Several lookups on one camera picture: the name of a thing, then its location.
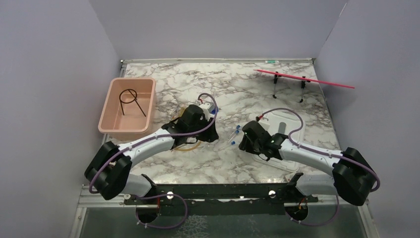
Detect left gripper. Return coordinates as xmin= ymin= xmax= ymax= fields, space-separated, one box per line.
xmin=187 ymin=115 xmax=219 ymax=143

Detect blue cap test tube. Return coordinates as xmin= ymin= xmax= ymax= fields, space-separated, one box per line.
xmin=220 ymin=141 xmax=236 ymax=150
xmin=234 ymin=125 xmax=241 ymax=133
xmin=228 ymin=129 xmax=240 ymax=143

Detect clear plastic lid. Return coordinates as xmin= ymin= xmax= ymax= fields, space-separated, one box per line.
xmin=252 ymin=110 xmax=301 ymax=173

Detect black wire ring stand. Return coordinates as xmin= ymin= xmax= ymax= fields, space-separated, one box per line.
xmin=119 ymin=89 xmax=147 ymax=117

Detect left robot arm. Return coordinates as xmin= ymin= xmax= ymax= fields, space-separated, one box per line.
xmin=84 ymin=103 xmax=219 ymax=204

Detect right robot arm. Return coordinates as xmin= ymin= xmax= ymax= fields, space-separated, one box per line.
xmin=239 ymin=121 xmax=378 ymax=206

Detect amber rubber tubing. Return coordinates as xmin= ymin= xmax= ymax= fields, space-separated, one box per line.
xmin=173 ymin=141 xmax=201 ymax=152

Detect blue base graduated cylinder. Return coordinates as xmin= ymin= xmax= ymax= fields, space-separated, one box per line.
xmin=210 ymin=87 xmax=219 ymax=115

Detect pink plastic bin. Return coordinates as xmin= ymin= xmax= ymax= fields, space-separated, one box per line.
xmin=98 ymin=77 xmax=156 ymax=141

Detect red-edged glass shelf stand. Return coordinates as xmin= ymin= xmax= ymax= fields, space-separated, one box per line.
xmin=254 ymin=69 xmax=355 ymax=103

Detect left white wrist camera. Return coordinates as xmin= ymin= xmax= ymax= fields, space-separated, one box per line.
xmin=199 ymin=102 xmax=214 ymax=120

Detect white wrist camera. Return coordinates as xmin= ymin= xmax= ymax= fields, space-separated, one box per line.
xmin=199 ymin=102 xmax=214 ymax=120
xmin=256 ymin=115 xmax=270 ymax=129

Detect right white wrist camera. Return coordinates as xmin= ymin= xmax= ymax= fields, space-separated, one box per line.
xmin=256 ymin=115 xmax=270 ymax=129

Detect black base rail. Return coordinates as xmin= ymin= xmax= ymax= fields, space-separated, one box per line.
xmin=124 ymin=182 xmax=318 ymax=216

